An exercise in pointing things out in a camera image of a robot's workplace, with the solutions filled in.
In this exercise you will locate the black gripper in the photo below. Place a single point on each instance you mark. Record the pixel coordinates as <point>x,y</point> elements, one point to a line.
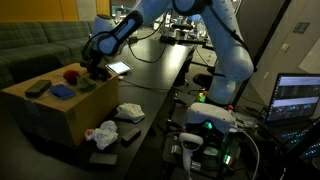
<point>91,60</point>

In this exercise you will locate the brown plush toy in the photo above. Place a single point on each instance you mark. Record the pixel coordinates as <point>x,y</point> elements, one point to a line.
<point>100,74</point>

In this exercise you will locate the red plush ball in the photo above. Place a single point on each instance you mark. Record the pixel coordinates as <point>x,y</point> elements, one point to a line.
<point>71,76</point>

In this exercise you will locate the blue sponge cloth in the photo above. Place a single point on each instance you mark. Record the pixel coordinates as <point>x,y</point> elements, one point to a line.
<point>61,91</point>

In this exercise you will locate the white cloth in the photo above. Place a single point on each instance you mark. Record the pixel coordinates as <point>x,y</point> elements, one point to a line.
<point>130,111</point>

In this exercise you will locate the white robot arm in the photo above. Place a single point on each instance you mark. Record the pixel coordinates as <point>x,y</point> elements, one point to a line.
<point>234,60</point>

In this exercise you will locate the cardboard box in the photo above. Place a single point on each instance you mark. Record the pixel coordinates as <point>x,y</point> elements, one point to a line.
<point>62,121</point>

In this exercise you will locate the dark eraser block on box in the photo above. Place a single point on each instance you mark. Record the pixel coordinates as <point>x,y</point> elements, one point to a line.
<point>38,88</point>

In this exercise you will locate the tablet with lit screen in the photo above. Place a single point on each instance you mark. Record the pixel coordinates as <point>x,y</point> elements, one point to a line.
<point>119,67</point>

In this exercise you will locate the green plaid sofa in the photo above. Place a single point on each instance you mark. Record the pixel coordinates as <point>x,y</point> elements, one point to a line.
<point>20,41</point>

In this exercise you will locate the white plastic bag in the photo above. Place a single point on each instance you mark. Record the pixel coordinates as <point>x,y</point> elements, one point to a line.
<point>105,135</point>

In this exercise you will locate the dark block at table edge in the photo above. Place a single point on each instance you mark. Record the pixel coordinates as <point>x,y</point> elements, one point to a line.
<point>103,159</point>

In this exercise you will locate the white VR headset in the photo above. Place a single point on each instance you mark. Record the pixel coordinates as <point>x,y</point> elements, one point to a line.
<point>222,119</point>

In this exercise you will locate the white VR controller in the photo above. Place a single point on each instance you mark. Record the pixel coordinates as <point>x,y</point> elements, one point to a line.
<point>190,143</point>

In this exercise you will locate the open laptop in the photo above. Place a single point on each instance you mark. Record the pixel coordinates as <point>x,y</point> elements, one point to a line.
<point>294,100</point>

